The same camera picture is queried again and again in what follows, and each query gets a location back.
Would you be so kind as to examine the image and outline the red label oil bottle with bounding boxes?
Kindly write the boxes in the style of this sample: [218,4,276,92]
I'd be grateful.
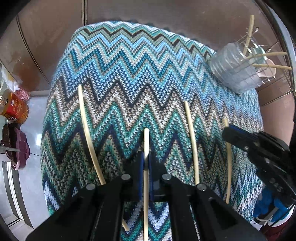
[0,89,29,123]

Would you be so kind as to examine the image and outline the zigzag knitted cloth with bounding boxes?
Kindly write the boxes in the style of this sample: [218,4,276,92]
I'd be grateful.
[40,21,264,241]

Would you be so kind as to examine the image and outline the person's blue clothing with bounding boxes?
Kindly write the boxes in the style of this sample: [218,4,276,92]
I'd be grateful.
[253,185,289,223]

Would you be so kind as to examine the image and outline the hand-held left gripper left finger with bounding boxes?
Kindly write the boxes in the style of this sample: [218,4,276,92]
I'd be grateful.
[26,151,147,241]

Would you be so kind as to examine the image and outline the clear plastic cup holder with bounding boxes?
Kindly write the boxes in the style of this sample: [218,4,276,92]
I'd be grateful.
[209,28,289,94]

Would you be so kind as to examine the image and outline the person's shoe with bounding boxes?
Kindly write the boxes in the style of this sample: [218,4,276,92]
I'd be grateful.
[254,206,295,234]

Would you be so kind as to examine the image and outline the pink packet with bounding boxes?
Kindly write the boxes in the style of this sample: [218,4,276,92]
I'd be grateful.
[13,85,31,100]

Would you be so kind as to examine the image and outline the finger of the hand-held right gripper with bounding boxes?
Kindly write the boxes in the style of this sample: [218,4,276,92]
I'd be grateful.
[222,127,258,152]
[229,124,262,139]

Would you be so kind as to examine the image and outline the purple flower-shaped dish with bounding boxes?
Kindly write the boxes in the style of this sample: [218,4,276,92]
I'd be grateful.
[0,124,30,170]

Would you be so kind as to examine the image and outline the pale wooden chopstick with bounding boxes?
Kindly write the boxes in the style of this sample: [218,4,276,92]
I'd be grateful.
[184,101,200,186]
[246,51,288,59]
[143,128,150,241]
[222,118,233,205]
[253,64,293,70]
[243,15,255,55]
[78,85,130,231]

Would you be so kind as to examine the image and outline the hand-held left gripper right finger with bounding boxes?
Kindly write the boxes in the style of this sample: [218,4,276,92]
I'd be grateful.
[148,152,267,241]

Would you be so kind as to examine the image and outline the clear plastic bag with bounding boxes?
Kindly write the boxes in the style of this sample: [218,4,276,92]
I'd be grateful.
[0,62,23,92]

